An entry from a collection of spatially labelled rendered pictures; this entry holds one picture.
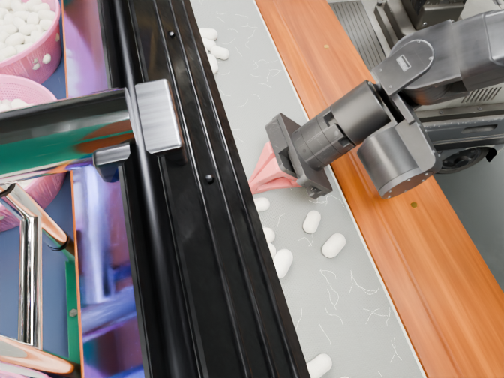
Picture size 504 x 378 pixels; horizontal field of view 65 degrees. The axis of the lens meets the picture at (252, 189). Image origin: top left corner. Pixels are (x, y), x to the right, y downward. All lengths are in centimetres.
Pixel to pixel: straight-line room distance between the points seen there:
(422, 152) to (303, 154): 13
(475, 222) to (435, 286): 105
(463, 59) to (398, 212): 21
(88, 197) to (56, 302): 45
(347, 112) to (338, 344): 26
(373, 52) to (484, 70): 78
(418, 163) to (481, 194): 120
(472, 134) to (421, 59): 95
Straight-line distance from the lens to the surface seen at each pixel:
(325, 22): 77
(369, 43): 122
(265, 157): 49
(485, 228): 156
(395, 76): 43
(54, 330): 61
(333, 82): 66
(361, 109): 45
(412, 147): 43
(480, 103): 132
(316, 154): 46
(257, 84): 68
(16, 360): 39
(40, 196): 65
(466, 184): 162
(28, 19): 91
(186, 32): 24
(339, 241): 51
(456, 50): 43
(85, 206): 18
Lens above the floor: 122
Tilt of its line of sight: 59 degrees down
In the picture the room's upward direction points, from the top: straight up
